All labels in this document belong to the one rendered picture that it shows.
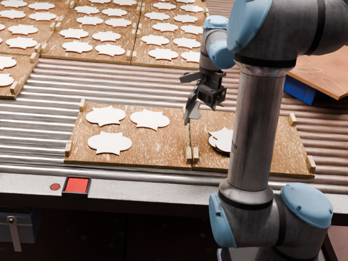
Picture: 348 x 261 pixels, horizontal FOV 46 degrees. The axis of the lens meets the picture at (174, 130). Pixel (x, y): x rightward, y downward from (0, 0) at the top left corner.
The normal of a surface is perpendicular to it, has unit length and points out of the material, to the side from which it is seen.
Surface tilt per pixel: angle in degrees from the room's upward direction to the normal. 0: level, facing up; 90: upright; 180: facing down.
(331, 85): 0
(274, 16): 61
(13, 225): 90
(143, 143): 0
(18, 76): 0
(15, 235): 90
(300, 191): 9
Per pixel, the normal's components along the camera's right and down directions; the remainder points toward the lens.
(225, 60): 0.10, 0.56
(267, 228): 0.14, 0.04
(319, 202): 0.21, -0.85
